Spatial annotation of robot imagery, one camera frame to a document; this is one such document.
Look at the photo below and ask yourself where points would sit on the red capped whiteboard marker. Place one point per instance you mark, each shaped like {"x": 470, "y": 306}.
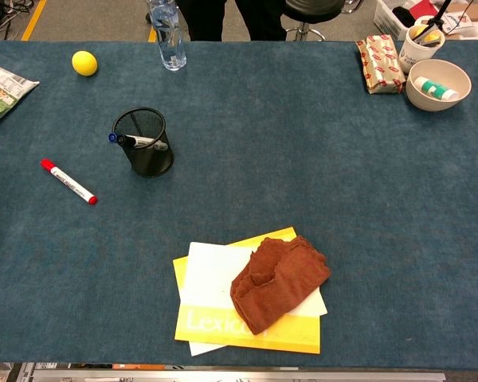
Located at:
{"x": 67, "y": 182}

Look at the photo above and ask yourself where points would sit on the black pen cup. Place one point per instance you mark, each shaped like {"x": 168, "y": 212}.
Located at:
{"x": 151, "y": 164}

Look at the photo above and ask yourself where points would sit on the black capped marker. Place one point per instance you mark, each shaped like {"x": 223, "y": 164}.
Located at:
{"x": 138, "y": 141}

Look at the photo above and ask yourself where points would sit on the blue capped marker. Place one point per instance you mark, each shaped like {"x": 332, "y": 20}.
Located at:
{"x": 112, "y": 137}

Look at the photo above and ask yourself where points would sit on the blue felt table mat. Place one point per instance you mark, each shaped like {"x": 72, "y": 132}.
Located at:
{"x": 263, "y": 159}

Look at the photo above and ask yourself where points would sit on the white paper sheet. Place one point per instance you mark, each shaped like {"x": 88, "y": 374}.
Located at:
{"x": 211, "y": 278}

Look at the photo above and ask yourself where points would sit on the brown folded cloth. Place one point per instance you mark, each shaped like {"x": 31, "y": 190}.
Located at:
{"x": 280, "y": 282}

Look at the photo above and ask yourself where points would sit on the yellow Lexicon book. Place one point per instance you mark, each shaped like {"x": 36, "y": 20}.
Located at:
{"x": 295, "y": 334}

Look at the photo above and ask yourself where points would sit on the clear plastic water bottle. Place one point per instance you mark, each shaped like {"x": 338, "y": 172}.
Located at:
{"x": 170, "y": 44}

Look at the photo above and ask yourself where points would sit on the person in black trousers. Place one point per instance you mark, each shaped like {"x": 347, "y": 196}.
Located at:
{"x": 207, "y": 20}

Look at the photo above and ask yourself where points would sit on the beige red patterned snack pack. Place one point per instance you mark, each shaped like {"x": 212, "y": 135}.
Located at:
{"x": 381, "y": 65}

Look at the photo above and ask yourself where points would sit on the black round stool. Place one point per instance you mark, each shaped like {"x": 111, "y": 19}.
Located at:
{"x": 314, "y": 10}

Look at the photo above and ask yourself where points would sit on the yellow ball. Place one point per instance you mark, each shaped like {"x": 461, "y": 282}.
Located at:
{"x": 84, "y": 63}

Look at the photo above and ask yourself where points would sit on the beige bowl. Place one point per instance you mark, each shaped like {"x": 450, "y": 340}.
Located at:
{"x": 426, "y": 102}

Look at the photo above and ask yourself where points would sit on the white paper cup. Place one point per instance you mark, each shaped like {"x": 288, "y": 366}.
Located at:
{"x": 412, "y": 55}

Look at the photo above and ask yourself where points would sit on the white green tube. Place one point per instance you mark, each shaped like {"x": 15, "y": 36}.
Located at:
{"x": 436, "y": 89}

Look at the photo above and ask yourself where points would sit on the white plastic basket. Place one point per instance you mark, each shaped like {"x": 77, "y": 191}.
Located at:
{"x": 386, "y": 20}

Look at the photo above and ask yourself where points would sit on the yellow object in cup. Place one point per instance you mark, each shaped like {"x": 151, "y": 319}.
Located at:
{"x": 419, "y": 30}

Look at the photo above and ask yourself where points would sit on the printed white green snack bag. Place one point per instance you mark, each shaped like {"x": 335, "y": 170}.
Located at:
{"x": 0, "y": 95}

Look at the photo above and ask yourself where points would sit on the black stand rod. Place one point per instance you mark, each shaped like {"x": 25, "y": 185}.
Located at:
{"x": 442, "y": 12}

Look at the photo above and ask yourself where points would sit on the printed magazine stack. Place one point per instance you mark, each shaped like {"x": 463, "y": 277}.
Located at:
{"x": 0, "y": 373}

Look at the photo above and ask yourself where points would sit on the aluminium profile rail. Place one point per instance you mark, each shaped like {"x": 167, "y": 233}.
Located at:
{"x": 239, "y": 376}

